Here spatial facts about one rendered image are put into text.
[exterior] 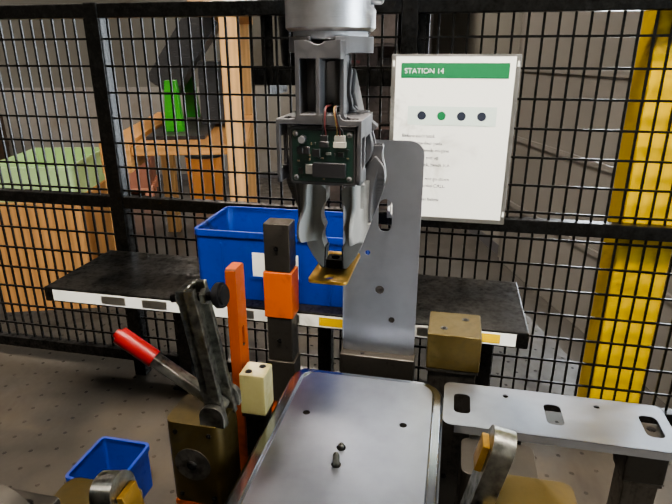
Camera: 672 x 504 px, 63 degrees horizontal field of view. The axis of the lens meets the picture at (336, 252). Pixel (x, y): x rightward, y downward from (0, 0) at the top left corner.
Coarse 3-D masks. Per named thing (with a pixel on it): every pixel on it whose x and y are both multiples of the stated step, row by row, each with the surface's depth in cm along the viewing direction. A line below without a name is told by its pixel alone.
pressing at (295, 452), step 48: (288, 384) 79; (336, 384) 80; (384, 384) 80; (288, 432) 70; (336, 432) 70; (384, 432) 70; (432, 432) 70; (240, 480) 61; (288, 480) 62; (336, 480) 62; (384, 480) 62; (432, 480) 62
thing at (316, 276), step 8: (328, 256) 55; (336, 256) 55; (328, 264) 54; (336, 264) 54; (352, 264) 55; (312, 272) 53; (320, 272) 53; (328, 272) 53; (336, 272) 53; (344, 272) 53; (352, 272) 54; (312, 280) 51; (320, 280) 51; (328, 280) 51; (336, 280) 51; (344, 280) 51
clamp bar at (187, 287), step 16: (192, 288) 60; (208, 288) 62; (224, 288) 60; (192, 304) 59; (208, 304) 62; (224, 304) 59; (192, 320) 60; (208, 320) 62; (192, 336) 60; (208, 336) 63; (192, 352) 61; (208, 352) 61; (208, 368) 61; (224, 368) 64; (208, 384) 62; (224, 384) 65; (208, 400) 63
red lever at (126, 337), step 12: (120, 336) 64; (132, 336) 64; (132, 348) 64; (144, 348) 64; (144, 360) 64; (156, 360) 64; (168, 360) 65; (168, 372) 64; (180, 372) 64; (180, 384) 64; (192, 384) 64
